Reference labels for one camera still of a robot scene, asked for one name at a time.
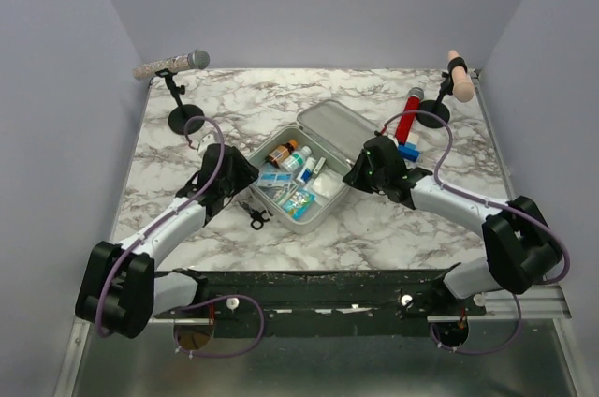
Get blue white wipes packet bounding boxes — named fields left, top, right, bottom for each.
left=257, top=171, right=293, bottom=188

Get amber medicine bottle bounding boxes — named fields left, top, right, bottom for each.
left=265, top=140, right=299, bottom=169

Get white gauze pad pack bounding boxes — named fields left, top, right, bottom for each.
left=311, top=168, right=344, bottom=200

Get green medicine box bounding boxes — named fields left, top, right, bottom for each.
left=313, top=157, right=327, bottom=177

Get white green medicine bottle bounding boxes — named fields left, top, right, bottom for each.
left=281, top=146, right=312, bottom=172

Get grey medicine kit case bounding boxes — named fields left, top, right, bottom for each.
left=249, top=100, right=376, bottom=234

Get cotton swab bag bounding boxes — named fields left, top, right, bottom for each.
left=283, top=189, right=315, bottom=220

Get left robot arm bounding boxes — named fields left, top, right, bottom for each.
left=75, top=143, right=259, bottom=339

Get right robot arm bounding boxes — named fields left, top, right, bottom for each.
left=343, top=136, right=565, bottom=315

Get blue toy brick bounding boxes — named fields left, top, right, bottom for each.
left=398, top=143, right=420, bottom=162

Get right black mic stand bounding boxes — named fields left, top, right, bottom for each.
left=416, top=72, right=454, bottom=129

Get black mic stand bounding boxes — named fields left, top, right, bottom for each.
left=416, top=72, right=454, bottom=129
left=155, top=69, right=204, bottom=135

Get left black mic stand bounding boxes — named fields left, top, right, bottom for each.
left=155, top=69, right=204, bottom=135

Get red toy microphone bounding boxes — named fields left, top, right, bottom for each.
left=395, top=87, right=424, bottom=145

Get beige wooden microphone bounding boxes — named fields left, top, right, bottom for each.
left=447, top=50, right=475, bottom=103

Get glitter microphone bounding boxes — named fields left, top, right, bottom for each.
left=132, top=50, right=211, bottom=81

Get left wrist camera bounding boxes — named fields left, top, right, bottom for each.
left=197, top=133, right=218, bottom=151

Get black handled scissors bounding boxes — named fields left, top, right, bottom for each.
left=238, top=201, right=273, bottom=230

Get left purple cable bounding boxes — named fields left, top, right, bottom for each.
left=94, top=115, right=266, bottom=360

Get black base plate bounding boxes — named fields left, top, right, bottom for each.
left=153, top=269, right=487, bottom=338

